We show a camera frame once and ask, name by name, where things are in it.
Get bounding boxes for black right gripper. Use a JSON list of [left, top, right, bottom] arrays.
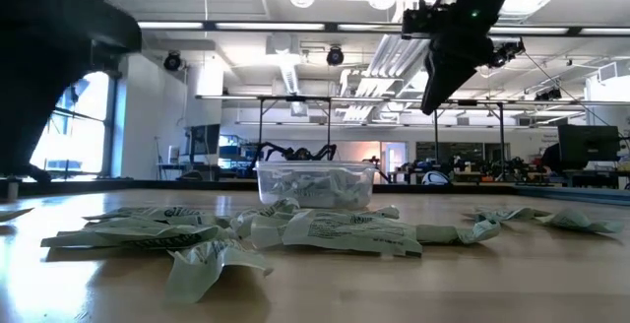
[[420, 33, 496, 116]]

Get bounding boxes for white blue round object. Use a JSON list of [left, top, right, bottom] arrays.
[[421, 169, 452, 186]]

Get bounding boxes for long ceiling light strip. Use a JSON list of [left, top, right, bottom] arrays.
[[215, 22, 327, 32], [488, 27, 570, 35], [579, 28, 630, 36], [137, 21, 205, 31]]

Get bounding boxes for black ceiling spotlight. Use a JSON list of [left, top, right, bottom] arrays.
[[163, 50, 184, 73], [325, 45, 346, 67]]

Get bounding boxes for clear plastic container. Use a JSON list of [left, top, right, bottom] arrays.
[[254, 160, 380, 211]]

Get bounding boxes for black computer monitor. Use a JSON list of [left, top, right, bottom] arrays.
[[557, 124, 622, 163], [189, 123, 222, 157]]

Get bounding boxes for large bright window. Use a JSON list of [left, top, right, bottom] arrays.
[[29, 70, 113, 177]]

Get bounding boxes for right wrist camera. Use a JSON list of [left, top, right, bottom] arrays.
[[486, 36, 527, 69]]

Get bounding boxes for black gantry frame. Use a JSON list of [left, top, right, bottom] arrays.
[[432, 98, 630, 167], [195, 94, 336, 166]]

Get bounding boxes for black aluminium table frame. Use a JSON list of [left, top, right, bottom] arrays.
[[0, 177, 630, 207]]

